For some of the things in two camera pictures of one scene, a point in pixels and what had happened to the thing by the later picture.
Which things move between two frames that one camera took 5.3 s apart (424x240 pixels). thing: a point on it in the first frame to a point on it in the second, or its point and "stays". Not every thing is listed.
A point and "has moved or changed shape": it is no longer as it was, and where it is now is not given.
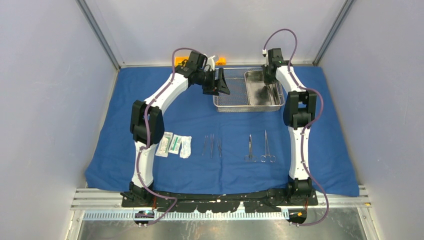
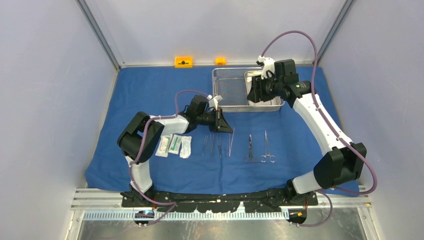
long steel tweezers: (274, 90) has moved or changed shape
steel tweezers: (205, 143) stays
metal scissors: (272, 158) stays
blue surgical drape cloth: (206, 152) stays
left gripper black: (212, 89) to (220, 124)
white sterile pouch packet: (163, 146) stays
